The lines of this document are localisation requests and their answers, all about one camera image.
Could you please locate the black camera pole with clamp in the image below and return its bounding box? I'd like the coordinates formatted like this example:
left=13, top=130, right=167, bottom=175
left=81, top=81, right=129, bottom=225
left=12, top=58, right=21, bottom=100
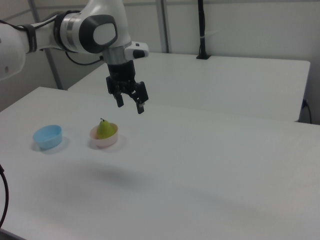
left=195, top=0, right=211, bottom=60

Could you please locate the light blue bowl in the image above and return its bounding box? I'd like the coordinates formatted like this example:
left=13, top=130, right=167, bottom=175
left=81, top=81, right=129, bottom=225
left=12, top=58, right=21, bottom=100
left=32, top=124, right=63, bottom=151

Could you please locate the pink bowl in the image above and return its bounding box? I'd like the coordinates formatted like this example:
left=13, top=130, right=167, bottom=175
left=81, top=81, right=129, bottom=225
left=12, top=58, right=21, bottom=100
left=89, top=122, right=120, bottom=148

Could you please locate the green pear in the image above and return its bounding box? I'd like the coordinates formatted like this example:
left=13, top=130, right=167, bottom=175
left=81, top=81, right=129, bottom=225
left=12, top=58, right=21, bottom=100
left=96, top=118, right=116, bottom=140

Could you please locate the thick black cable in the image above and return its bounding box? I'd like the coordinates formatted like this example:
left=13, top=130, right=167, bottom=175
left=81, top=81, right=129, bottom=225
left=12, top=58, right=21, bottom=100
left=0, top=163, right=10, bottom=227

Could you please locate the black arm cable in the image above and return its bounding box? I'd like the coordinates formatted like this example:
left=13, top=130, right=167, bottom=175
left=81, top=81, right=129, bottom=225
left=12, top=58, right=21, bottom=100
left=65, top=51, right=105, bottom=66

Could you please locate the white side table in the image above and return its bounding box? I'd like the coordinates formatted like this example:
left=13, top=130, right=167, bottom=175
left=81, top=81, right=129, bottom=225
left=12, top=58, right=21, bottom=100
left=67, top=51, right=311, bottom=123

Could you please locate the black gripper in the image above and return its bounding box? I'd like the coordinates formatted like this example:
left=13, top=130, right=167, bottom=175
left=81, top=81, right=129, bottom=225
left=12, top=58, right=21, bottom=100
left=105, top=61, right=150, bottom=115

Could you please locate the thin black cable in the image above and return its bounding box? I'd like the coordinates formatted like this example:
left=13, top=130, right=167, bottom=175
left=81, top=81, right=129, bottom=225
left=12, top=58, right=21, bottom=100
left=302, top=99, right=313, bottom=124

